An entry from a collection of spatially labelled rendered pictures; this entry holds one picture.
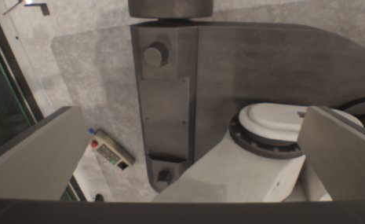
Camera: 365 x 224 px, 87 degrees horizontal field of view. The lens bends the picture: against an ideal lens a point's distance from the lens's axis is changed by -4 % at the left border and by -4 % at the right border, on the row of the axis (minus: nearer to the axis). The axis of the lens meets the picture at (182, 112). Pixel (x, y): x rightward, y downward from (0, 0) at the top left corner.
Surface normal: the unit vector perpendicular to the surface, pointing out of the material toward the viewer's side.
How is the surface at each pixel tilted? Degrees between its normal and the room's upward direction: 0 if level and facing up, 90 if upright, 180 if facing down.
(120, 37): 0
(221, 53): 0
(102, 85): 0
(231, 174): 90
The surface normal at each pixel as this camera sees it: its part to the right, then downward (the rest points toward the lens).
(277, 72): -0.21, 0.47
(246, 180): 0.00, -0.88
